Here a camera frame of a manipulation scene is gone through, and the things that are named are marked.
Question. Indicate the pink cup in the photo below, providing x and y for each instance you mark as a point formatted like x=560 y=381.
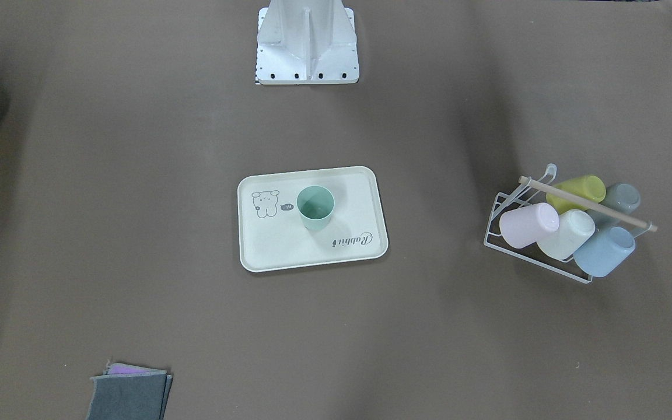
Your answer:
x=528 y=224

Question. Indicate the green cup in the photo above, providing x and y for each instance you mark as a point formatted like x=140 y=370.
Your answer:
x=315 y=205

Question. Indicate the grey folded cloth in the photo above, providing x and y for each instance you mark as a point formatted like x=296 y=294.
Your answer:
x=125 y=391

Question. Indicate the cream white cup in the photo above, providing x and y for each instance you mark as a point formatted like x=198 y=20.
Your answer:
x=575 y=227

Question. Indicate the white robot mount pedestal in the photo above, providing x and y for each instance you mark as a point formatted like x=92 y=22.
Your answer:
x=306 y=43

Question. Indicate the yellow cup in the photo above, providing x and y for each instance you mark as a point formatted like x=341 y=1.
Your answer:
x=589 y=187

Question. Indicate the cream rabbit tray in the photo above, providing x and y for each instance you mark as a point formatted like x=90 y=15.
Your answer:
x=273 y=234

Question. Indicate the white wire cup rack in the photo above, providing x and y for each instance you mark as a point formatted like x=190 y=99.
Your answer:
x=532 y=190

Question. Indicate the grey cup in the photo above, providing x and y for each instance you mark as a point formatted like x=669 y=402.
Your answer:
x=621 y=197

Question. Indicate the blue cup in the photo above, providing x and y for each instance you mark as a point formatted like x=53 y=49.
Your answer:
x=604 y=251

